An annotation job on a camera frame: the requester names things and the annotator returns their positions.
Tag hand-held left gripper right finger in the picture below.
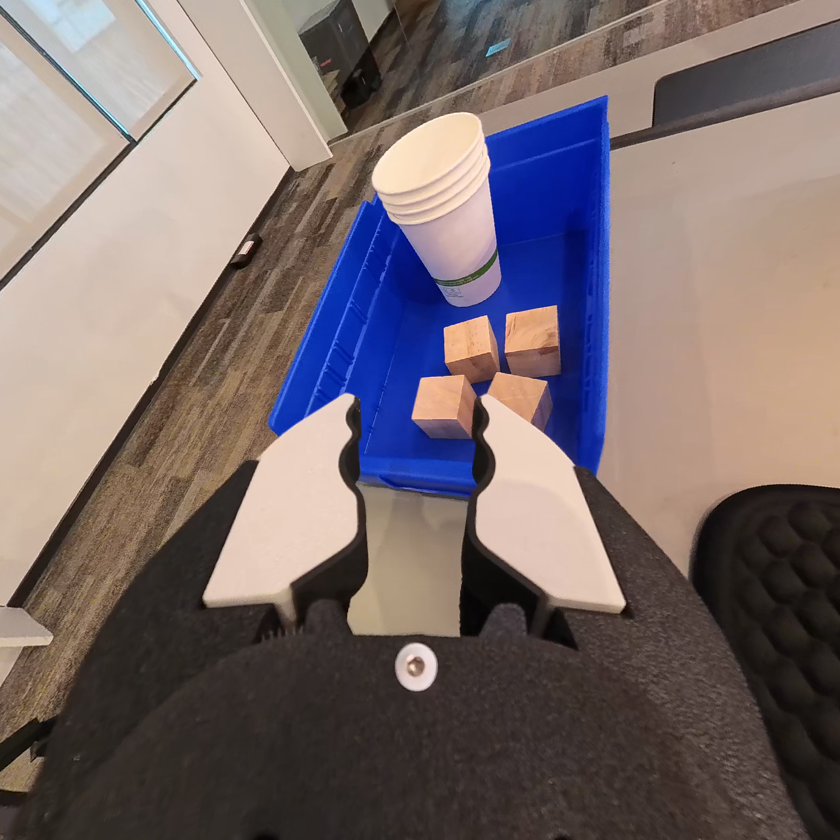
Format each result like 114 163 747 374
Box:
461 394 627 636

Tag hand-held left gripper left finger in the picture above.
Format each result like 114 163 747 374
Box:
202 394 368 634

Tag light wooden cube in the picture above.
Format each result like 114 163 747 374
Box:
487 372 552 433
412 375 478 439
444 315 501 383
504 305 562 379

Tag blue plastic bin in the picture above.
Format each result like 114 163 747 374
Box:
269 95 611 496

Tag black quilted wrist rest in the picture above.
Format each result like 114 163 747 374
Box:
692 484 840 840

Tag dark grey box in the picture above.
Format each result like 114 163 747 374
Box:
297 0 383 112

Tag large window with blinds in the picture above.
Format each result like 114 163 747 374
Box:
0 0 198 290

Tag black cable tray lid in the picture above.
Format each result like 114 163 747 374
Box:
653 20 840 129

